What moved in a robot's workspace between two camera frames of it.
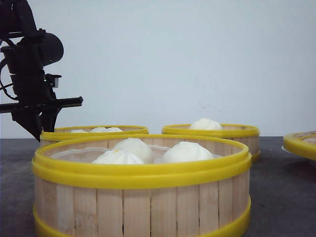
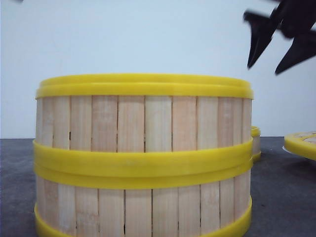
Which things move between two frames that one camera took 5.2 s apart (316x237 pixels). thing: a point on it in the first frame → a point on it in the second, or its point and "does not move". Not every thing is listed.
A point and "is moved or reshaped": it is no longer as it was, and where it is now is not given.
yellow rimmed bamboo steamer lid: (302, 143) does not move
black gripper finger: (31, 121) → (303, 47)
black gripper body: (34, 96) → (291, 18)
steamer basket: (48, 136) is moved or reshaped
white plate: (283, 148) does not move
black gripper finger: (48, 117) → (261, 36)
